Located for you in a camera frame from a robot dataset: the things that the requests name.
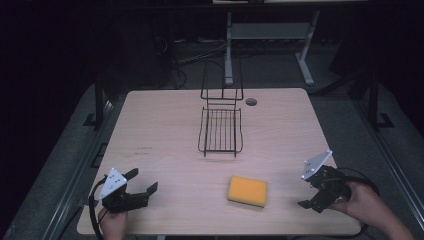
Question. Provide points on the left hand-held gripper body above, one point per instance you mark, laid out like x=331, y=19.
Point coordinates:
x=113, y=190

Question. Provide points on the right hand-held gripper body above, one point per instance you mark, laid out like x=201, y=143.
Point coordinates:
x=328, y=186

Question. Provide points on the yellow sponge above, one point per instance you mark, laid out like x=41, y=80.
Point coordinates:
x=247, y=190

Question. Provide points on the person's right hand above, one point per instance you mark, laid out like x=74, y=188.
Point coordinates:
x=358, y=200

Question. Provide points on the person's left hand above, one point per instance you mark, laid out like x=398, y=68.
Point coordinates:
x=114, y=224

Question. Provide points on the grey metal stand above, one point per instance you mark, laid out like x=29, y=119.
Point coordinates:
x=266, y=31

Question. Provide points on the aluminium frame rail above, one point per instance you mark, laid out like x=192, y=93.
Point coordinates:
x=76, y=173
x=390, y=160

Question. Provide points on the black upright post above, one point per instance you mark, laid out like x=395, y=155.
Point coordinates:
x=99, y=100
x=374, y=100

